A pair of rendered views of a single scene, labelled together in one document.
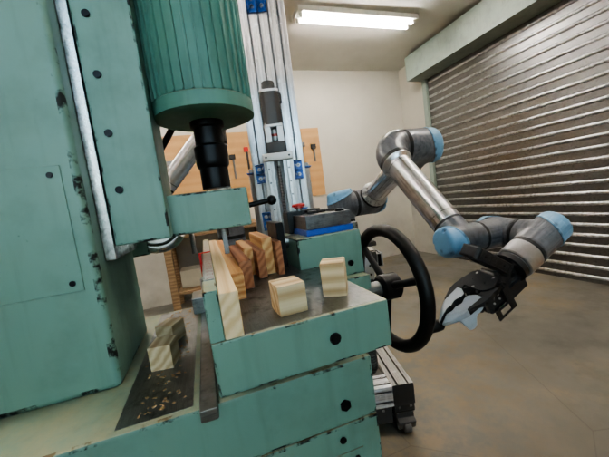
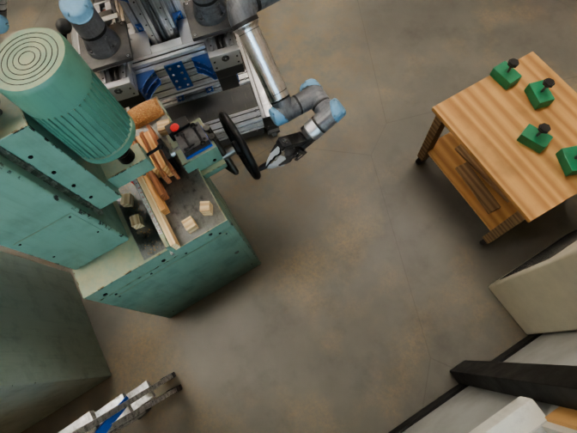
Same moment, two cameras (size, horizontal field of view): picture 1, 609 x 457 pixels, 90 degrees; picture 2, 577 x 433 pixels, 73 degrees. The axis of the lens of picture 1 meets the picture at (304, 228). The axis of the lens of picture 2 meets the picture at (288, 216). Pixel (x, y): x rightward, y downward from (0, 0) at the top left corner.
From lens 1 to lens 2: 1.11 m
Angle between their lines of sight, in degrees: 64
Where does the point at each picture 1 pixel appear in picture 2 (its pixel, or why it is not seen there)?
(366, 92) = not seen: outside the picture
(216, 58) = (110, 138)
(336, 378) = not seen: hidden behind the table
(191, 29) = (91, 137)
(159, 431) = (158, 256)
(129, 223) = (101, 202)
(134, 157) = (90, 186)
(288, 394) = not seen: hidden behind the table
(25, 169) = (59, 219)
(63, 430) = (124, 261)
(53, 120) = (58, 204)
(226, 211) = (140, 170)
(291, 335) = (195, 240)
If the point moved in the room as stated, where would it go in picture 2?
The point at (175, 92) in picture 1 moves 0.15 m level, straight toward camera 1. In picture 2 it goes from (96, 160) to (118, 203)
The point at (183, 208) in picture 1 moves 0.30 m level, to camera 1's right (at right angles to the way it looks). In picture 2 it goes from (118, 179) to (210, 155)
